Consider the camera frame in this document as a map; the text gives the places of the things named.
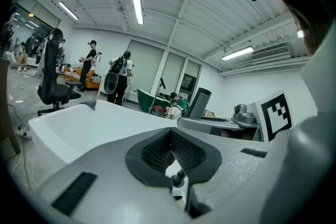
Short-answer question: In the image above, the ceiling strip light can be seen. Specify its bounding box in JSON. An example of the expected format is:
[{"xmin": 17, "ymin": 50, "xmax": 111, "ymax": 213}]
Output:
[
  {"xmin": 130, "ymin": 0, "xmax": 145, "ymax": 26},
  {"xmin": 221, "ymin": 46, "xmax": 255, "ymax": 61},
  {"xmin": 58, "ymin": 2, "xmax": 80, "ymax": 21}
]

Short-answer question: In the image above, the orange sofa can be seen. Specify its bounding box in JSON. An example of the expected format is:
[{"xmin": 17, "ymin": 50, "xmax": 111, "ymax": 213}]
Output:
[{"xmin": 64, "ymin": 67, "xmax": 102, "ymax": 92}]

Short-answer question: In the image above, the white bathtub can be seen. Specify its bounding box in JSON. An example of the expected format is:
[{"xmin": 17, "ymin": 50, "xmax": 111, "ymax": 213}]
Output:
[{"xmin": 27, "ymin": 99, "xmax": 180, "ymax": 166}]

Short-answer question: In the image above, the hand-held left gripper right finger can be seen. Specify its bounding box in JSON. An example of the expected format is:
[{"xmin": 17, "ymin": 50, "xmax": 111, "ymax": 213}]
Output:
[{"xmin": 172, "ymin": 127, "xmax": 289, "ymax": 224}]

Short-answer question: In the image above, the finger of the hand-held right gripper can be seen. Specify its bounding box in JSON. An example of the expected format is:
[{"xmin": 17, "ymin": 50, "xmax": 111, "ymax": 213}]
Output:
[
  {"xmin": 177, "ymin": 115, "xmax": 241, "ymax": 131},
  {"xmin": 185, "ymin": 87, "xmax": 212, "ymax": 120}
]

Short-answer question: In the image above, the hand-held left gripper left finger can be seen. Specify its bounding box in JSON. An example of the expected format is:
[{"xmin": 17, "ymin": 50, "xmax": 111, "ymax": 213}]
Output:
[{"xmin": 39, "ymin": 127, "xmax": 190, "ymax": 224}]

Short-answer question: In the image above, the white power strip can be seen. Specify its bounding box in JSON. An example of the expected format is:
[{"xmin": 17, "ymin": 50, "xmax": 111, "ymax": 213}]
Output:
[{"xmin": 15, "ymin": 124, "xmax": 33, "ymax": 140}]

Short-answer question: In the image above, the dark green bathtub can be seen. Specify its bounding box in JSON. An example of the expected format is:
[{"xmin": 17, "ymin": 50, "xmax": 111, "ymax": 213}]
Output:
[{"xmin": 136, "ymin": 88, "xmax": 172, "ymax": 113}]

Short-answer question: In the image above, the black stick vacuum cleaner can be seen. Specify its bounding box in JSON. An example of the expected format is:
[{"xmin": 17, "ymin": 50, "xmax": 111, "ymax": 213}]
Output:
[{"xmin": 149, "ymin": 77, "xmax": 168, "ymax": 114}]

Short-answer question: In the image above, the black office chair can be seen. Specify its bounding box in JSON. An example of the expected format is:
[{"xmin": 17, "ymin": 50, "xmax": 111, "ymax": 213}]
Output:
[{"xmin": 36, "ymin": 28, "xmax": 82, "ymax": 118}]

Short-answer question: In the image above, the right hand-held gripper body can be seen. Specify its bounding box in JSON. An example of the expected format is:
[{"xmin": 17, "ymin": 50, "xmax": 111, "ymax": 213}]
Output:
[{"xmin": 232, "ymin": 90, "xmax": 294, "ymax": 143}]

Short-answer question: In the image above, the long white cable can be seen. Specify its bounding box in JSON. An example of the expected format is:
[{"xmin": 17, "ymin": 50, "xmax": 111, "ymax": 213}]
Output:
[{"xmin": 15, "ymin": 138, "xmax": 36, "ymax": 190}]

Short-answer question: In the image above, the white air conditioner vent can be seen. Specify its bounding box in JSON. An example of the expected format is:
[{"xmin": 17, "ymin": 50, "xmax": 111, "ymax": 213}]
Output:
[{"xmin": 250, "ymin": 44, "xmax": 291, "ymax": 61}]

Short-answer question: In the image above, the white roller blind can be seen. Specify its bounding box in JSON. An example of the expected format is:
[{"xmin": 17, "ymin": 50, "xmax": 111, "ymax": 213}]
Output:
[
  {"xmin": 127, "ymin": 39, "xmax": 165, "ymax": 94},
  {"xmin": 185, "ymin": 60, "xmax": 201, "ymax": 77},
  {"xmin": 164, "ymin": 52, "xmax": 186, "ymax": 92}
]

